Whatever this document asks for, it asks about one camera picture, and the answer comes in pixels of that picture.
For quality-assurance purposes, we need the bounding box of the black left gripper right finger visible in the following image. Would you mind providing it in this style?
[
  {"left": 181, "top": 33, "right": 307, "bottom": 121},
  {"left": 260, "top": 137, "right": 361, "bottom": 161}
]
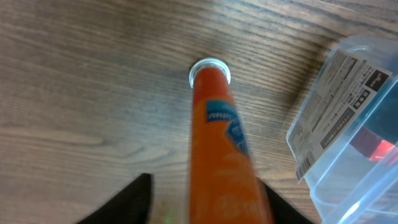
[{"left": 257, "top": 179, "right": 313, "bottom": 224}]

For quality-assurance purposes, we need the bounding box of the clear plastic container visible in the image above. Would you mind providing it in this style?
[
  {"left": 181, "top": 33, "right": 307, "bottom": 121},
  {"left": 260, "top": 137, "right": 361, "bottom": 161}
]
[{"left": 286, "top": 35, "right": 397, "bottom": 223}]

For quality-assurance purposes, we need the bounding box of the orange tablet tube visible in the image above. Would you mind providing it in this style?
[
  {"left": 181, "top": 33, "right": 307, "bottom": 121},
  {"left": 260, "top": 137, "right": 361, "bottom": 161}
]
[{"left": 188, "top": 57, "right": 275, "bottom": 224}]

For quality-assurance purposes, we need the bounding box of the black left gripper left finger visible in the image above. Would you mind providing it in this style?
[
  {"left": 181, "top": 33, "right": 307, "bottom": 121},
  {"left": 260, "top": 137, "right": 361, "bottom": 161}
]
[{"left": 78, "top": 173, "right": 153, "bottom": 224}]

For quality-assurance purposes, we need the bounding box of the red medicine box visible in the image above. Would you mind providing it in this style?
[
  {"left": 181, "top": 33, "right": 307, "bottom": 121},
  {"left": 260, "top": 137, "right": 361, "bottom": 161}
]
[{"left": 350, "top": 126, "right": 397, "bottom": 162}]

